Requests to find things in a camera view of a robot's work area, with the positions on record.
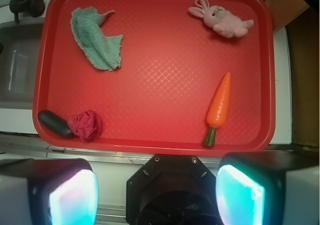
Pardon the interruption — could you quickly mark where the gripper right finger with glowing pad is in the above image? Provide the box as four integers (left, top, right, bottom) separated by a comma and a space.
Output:
215, 151, 320, 225

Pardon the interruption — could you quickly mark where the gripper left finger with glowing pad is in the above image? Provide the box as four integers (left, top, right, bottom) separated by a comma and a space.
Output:
0, 158, 98, 225

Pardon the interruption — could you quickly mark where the orange toy carrot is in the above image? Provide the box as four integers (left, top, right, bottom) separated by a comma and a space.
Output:
203, 72, 231, 148

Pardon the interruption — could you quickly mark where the black oval case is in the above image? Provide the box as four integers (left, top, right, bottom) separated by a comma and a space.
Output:
37, 110, 74, 138

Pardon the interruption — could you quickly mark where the crumpled red paper ball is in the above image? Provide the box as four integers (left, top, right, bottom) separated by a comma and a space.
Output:
67, 110, 102, 143

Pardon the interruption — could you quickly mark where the grey toy sink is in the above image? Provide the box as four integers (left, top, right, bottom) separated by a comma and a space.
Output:
0, 18, 45, 110

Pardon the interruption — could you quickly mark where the green woven cloth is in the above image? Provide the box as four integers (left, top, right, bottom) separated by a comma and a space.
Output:
70, 7, 124, 72

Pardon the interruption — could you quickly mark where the red plastic tray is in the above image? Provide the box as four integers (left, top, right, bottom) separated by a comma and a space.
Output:
32, 0, 276, 157

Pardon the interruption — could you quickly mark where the pink plush bunny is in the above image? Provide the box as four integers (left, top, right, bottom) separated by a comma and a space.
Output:
188, 0, 254, 39

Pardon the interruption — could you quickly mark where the brown cardboard box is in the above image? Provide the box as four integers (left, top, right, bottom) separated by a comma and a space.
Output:
265, 0, 320, 148

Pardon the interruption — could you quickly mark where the black toy faucet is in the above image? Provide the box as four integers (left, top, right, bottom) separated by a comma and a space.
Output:
9, 0, 46, 24

